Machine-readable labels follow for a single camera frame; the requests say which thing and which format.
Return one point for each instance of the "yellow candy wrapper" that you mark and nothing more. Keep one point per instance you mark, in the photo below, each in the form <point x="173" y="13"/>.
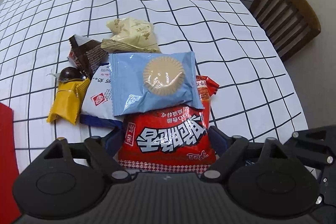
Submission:
<point x="68" y="101"/>

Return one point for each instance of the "light blue cookie packet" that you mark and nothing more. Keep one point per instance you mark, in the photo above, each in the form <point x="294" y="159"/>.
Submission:
<point x="142" y="82"/>

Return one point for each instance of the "dark brown chocolate packet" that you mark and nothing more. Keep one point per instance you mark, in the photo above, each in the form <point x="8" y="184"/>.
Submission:
<point x="86" y="54"/>

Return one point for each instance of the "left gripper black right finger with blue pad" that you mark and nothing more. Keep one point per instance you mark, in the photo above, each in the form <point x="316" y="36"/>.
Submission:
<point x="229" y="149"/>

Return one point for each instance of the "red Korean snack packet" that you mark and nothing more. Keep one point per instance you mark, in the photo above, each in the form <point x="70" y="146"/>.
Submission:
<point x="174" y="139"/>

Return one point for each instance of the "wooden chair right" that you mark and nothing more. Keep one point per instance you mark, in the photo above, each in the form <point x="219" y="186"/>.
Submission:
<point x="289" y="24"/>

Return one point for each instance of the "white grid tablecloth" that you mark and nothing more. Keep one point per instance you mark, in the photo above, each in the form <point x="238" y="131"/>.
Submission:
<point x="256" y="97"/>

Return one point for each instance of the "cream beige snack packet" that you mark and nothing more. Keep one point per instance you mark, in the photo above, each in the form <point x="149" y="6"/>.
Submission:
<point x="130" y="35"/>

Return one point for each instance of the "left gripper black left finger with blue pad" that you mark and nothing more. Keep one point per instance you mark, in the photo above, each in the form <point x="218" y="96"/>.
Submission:
<point x="102" y="150"/>

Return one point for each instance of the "red white cardboard box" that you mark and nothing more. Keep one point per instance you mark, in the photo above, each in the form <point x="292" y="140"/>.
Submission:
<point x="8" y="163"/>

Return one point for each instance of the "white blue snack packet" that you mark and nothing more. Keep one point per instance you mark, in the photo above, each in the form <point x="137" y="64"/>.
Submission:
<point x="97" y="107"/>

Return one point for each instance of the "round chocolate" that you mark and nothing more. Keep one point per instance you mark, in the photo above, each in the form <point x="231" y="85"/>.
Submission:
<point x="68" y="74"/>

